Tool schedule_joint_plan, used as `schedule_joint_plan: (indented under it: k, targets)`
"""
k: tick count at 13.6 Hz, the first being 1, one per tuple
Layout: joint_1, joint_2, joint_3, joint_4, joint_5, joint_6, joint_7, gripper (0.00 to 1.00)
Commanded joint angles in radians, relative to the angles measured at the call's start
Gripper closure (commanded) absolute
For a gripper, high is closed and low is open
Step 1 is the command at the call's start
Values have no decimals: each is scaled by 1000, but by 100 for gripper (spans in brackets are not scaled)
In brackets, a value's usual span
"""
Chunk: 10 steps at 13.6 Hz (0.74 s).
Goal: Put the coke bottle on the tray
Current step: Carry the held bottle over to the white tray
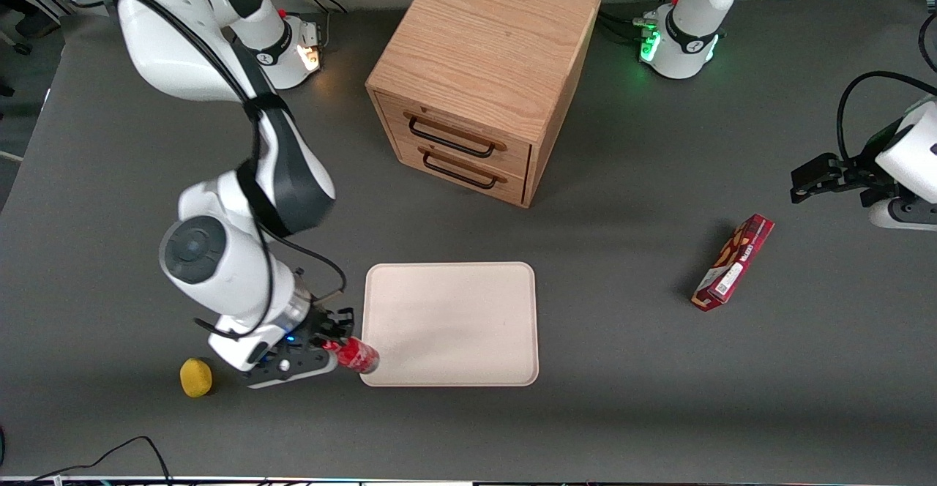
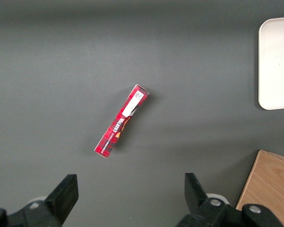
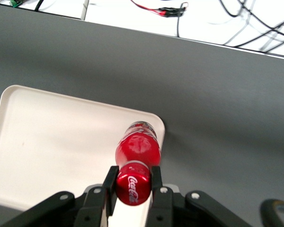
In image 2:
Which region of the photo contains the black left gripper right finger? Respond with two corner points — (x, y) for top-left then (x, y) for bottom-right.
(177, 172), (284, 227)

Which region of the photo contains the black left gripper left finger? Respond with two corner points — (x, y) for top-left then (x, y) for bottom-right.
(0, 174), (80, 227)

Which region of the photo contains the beige rectangular plastic tray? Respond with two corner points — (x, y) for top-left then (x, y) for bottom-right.
(257, 16), (284, 111)

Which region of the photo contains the oak wooden drawer cabinet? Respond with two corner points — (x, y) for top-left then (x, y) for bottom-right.
(235, 149), (284, 227)

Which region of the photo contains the red tartan shortbread box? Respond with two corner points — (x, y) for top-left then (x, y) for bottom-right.
(94, 83), (151, 160)

